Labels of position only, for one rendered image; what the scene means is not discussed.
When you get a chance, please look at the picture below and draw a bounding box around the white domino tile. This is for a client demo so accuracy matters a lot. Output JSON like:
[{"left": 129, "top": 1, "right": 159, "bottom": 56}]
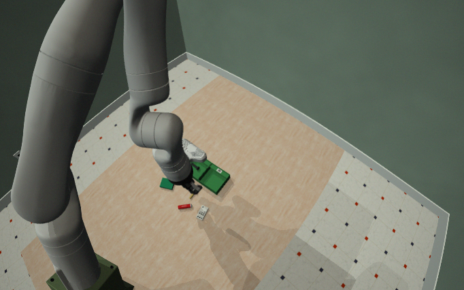
[{"left": 196, "top": 205, "right": 209, "bottom": 220}]

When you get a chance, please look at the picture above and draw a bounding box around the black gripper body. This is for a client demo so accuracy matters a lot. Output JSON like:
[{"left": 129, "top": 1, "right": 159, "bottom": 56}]
[{"left": 167, "top": 166, "right": 195, "bottom": 187}]

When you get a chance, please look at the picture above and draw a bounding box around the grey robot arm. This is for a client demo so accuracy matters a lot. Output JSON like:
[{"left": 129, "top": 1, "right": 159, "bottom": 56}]
[{"left": 11, "top": 0, "right": 207, "bottom": 290}]

